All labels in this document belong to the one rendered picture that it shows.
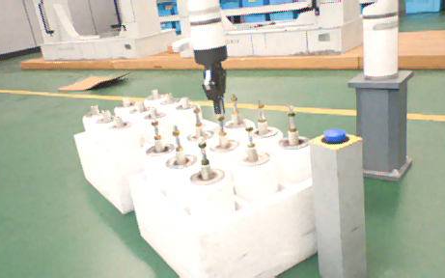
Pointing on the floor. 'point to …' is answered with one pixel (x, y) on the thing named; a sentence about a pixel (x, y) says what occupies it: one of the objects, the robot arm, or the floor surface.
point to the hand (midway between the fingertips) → (218, 107)
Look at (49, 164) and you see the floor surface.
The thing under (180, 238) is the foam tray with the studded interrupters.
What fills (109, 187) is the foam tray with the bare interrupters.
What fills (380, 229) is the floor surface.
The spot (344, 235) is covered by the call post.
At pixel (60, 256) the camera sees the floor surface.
